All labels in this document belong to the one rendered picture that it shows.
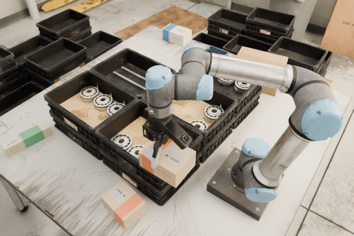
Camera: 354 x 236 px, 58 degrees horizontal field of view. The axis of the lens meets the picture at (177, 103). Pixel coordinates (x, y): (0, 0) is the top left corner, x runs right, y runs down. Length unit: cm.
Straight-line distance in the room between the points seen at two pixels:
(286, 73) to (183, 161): 44
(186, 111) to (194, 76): 79
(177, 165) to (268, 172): 34
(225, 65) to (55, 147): 109
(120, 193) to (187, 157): 45
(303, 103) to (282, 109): 96
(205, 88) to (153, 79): 15
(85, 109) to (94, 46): 149
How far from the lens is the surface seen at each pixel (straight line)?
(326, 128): 104
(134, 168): 142
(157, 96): 92
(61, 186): 164
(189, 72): 94
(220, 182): 151
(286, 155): 115
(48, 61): 287
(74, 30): 317
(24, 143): 184
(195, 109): 171
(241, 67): 104
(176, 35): 244
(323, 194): 258
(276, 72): 108
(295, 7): 377
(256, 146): 137
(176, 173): 107
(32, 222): 244
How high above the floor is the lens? 198
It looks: 41 degrees down
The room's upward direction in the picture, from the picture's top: straight up
